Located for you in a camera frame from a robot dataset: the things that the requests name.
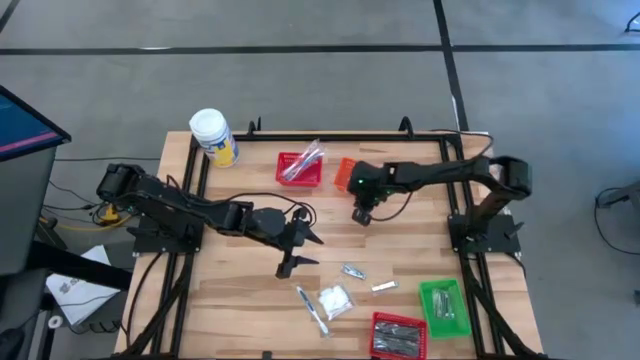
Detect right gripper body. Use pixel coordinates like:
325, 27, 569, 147
348, 161, 397, 227

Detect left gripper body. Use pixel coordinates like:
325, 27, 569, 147
275, 207, 308, 280

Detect orange plastic mesh basket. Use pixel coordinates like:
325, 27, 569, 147
333, 156, 359, 194

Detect blue toothbrush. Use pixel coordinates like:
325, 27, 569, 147
284, 141, 325, 176
294, 283, 332, 339
282, 149, 326, 182

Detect cotton balls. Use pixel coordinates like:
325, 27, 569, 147
317, 283, 356, 322

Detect black comb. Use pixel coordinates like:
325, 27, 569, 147
373, 329, 422, 342
372, 343, 420, 358
373, 337, 421, 350
374, 322, 423, 335

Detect red plastic mesh basket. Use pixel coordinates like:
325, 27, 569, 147
368, 311, 429, 360
274, 151, 325, 189

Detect yellow white wipes canister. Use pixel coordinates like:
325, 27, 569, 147
188, 107, 240, 169

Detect green plastic mesh basket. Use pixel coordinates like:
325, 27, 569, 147
418, 278, 473, 340

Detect black support beam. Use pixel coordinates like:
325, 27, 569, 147
27, 241, 134, 292

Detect white paper sheet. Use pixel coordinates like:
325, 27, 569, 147
45, 244, 122, 327

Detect grey furniture leg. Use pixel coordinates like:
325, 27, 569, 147
597, 179, 640, 209

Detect computer monitor with blue screen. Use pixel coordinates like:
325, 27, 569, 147
0, 84, 72, 164

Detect black stand base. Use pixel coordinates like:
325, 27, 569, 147
0, 269, 56, 360

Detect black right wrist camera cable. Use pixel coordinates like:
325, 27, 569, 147
369, 191, 415, 223

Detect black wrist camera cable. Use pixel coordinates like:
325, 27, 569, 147
369, 191, 415, 223
164, 173, 319, 229

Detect black left wrist camera cable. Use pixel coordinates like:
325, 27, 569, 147
164, 173, 319, 229

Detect black metal table frame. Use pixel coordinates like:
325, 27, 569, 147
117, 115, 549, 360

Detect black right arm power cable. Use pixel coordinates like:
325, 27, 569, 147
429, 127, 496, 162

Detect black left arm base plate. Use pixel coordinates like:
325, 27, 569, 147
132, 212, 206, 254

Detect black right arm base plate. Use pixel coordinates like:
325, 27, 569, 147
448, 213, 522, 255

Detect yellow cable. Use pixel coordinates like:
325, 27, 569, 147
39, 207, 132, 233

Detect black floor cable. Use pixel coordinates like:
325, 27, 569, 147
593, 187, 640, 257

